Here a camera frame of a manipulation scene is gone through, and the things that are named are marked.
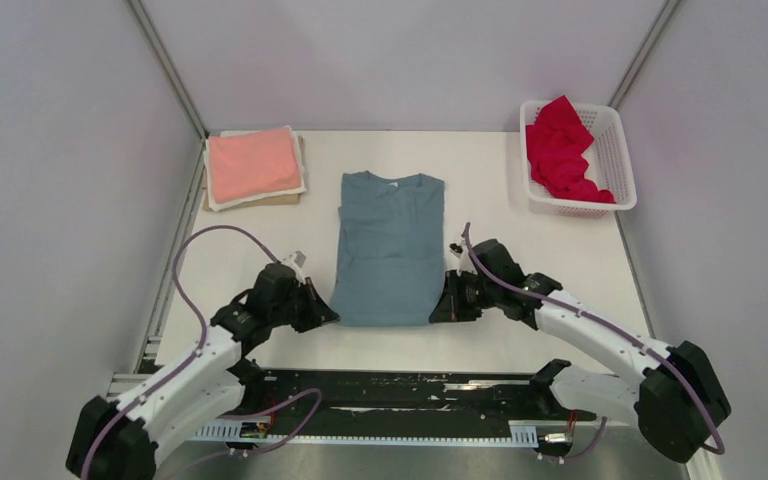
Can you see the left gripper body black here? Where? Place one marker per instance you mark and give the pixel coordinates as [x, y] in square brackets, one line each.
[291, 311]

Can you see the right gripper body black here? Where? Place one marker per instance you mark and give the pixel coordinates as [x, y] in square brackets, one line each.
[485, 294]

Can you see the grey-blue t shirt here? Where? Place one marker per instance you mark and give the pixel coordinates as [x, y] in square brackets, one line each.
[390, 258]

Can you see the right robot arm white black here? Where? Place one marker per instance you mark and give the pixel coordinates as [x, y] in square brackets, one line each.
[671, 394]

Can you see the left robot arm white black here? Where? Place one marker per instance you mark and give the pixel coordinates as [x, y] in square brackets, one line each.
[131, 436]

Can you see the folded white t shirt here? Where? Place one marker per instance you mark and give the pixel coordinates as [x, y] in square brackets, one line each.
[255, 192]

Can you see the red t shirt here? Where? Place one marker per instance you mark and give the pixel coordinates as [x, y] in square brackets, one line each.
[555, 144]

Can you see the white plastic basket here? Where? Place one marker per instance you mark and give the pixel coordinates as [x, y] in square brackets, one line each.
[609, 163]

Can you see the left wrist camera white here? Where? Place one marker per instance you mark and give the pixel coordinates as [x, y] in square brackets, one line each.
[296, 261]

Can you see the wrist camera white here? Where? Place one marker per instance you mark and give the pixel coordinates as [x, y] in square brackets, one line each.
[296, 261]
[464, 261]

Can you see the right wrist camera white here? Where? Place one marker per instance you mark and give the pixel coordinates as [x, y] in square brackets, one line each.
[464, 261]

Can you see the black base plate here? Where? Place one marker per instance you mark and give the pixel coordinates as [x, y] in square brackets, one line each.
[412, 404]

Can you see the white slotted cable duct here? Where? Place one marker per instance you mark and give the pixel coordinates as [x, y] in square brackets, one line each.
[518, 436]

